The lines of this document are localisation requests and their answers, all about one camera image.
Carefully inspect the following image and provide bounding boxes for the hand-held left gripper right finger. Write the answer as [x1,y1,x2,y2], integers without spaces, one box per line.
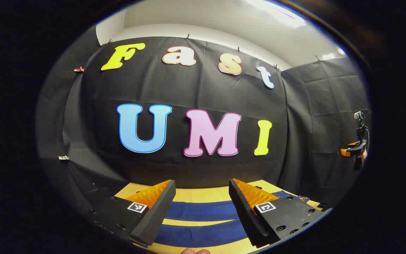
[229,178,330,248]

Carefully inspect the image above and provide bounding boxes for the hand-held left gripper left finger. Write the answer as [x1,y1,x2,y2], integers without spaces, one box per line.
[90,179,176,247]

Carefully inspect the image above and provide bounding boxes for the blue denim jeans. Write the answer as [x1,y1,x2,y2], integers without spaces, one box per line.
[154,190,310,248]

